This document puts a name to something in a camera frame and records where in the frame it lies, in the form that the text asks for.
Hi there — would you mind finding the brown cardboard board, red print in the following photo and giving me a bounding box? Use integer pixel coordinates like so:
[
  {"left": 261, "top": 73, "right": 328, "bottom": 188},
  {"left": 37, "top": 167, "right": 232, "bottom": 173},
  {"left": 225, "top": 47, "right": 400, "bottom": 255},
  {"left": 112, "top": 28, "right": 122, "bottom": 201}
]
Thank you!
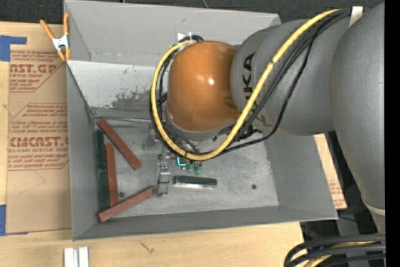
[{"left": 0, "top": 21, "right": 348, "bottom": 236}]

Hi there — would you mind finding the grey metal bin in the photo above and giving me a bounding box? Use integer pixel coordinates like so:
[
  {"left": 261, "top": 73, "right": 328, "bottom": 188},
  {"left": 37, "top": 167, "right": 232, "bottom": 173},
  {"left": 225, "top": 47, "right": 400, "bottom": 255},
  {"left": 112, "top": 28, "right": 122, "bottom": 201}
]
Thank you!
[{"left": 63, "top": 0, "right": 339, "bottom": 242}]

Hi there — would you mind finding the red-brown block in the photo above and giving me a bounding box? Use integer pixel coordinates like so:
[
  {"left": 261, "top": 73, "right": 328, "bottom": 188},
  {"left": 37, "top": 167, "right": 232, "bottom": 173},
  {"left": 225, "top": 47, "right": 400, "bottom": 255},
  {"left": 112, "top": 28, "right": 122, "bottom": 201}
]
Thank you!
[
  {"left": 97, "top": 186, "right": 156, "bottom": 223},
  {"left": 104, "top": 143, "right": 120, "bottom": 207},
  {"left": 96, "top": 118, "right": 143, "bottom": 172}
]

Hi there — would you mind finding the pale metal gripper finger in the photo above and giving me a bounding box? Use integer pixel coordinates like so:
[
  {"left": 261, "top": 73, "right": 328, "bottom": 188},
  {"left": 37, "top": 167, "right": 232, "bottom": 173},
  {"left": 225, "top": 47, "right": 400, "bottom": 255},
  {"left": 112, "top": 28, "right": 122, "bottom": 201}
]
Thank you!
[
  {"left": 154, "top": 177, "right": 171, "bottom": 198},
  {"left": 158, "top": 161, "right": 172, "bottom": 184}
]

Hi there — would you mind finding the dark green flat block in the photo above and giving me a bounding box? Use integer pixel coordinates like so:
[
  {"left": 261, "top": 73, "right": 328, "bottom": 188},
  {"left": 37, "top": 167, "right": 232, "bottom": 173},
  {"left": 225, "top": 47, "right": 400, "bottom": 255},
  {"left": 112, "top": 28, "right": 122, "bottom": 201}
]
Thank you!
[
  {"left": 172, "top": 174, "right": 218, "bottom": 188},
  {"left": 94, "top": 129, "right": 111, "bottom": 211}
]

